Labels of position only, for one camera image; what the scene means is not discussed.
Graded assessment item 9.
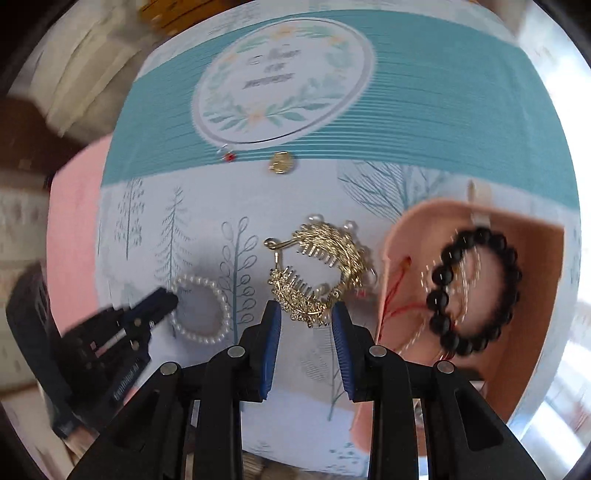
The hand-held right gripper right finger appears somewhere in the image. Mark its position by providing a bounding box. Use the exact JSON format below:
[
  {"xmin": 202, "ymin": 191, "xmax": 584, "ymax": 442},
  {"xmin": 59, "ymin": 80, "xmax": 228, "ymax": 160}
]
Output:
[{"xmin": 331, "ymin": 302, "xmax": 532, "ymax": 480}]

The pink blanket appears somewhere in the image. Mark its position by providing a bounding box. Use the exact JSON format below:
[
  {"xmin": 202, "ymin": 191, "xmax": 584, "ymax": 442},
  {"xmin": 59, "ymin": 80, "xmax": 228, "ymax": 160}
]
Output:
[{"xmin": 45, "ymin": 136, "xmax": 112, "ymax": 337}]

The black bead bracelet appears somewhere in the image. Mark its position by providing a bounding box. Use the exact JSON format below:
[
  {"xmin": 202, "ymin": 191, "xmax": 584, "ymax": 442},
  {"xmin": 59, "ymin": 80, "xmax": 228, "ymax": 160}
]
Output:
[{"xmin": 426, "ymin": 228, "xmax": 523, "ymax": 357}]

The pink plastic box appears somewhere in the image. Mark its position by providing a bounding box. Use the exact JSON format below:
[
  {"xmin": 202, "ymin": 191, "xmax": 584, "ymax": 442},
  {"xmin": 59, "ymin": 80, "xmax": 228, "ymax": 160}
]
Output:
[{"xmin": 350, "ymin": 198, "xmax": 567, "ymax": 468}]

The wooden desk with drawers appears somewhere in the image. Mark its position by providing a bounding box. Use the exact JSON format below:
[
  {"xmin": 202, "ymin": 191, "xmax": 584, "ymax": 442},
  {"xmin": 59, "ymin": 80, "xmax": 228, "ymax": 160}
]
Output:
[{"xmin": 137, "ymin": 0, "xmax": 172, "ymax": 29}]

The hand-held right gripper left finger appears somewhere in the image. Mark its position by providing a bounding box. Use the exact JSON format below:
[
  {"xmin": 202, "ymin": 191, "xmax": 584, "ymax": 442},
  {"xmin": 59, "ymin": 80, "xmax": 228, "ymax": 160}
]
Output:
[{"xmin": 67, "ymin": 300, "xmax": 283, "ymax": 480}]

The gold pearl hair claw clip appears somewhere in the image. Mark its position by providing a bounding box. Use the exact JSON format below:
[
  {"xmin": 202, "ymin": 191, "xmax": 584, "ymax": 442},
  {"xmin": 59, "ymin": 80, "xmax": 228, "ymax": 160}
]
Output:
[{"xmin": 263, "ymin": 213, "xmax": 380, "ymax": 329}]

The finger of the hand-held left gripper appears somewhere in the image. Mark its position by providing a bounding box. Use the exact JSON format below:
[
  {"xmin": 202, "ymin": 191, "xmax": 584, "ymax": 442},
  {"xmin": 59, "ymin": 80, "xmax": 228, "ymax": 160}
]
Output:
[{"xmin": 111, "ymin": 287, "xmax": 180, "ymax": 332}]

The gold charm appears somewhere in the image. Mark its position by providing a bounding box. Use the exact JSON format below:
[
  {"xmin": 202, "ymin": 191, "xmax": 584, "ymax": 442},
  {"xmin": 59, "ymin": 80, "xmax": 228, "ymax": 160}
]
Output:
[{"xmin": 268, "ymin": 151, "xmax": 294, "ymax": 175}]

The white lace cover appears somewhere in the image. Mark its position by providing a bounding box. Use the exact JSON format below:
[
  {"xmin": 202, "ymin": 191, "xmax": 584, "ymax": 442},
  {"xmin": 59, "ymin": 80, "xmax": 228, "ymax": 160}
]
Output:
[{"xmin": 44, "ymin": 11, "xmax": 145, "ymax": 137}]

